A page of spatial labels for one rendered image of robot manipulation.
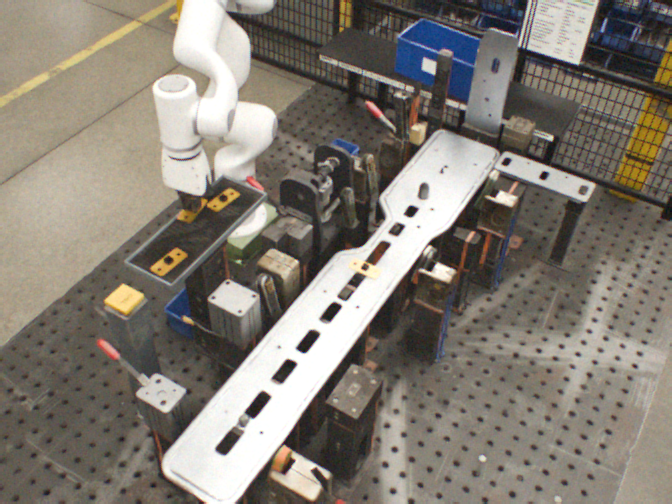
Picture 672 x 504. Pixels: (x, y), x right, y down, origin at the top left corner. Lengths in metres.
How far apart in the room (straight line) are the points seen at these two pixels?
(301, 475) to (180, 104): 0.77
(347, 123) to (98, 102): 1.89
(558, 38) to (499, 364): 1.05
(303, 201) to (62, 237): 1.87
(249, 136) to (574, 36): 1.08
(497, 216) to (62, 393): 1.28
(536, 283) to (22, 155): 2.73
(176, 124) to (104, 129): 2.62
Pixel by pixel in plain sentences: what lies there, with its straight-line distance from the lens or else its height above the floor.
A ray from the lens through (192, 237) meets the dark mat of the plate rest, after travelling 1.74.
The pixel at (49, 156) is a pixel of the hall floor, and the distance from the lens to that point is 4.03.
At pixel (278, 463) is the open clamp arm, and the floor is 1.09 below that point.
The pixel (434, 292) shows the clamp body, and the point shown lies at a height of 0.98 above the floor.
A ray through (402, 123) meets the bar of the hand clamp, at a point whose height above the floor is 1.13.
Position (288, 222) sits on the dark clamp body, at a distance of 1.88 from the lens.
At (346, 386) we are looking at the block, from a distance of 1.61.
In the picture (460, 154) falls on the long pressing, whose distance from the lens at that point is 2.27.
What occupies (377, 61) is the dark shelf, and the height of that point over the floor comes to 1.03.
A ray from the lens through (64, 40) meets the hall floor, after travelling 4.99.
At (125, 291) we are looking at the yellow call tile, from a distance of 1.65.
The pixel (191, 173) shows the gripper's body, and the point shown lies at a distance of 1.61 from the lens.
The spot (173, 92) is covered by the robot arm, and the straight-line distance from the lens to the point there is 1.50.
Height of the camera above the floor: 2.37
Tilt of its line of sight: 46 degrees down
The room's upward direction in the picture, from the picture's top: 3 degrees clockwise
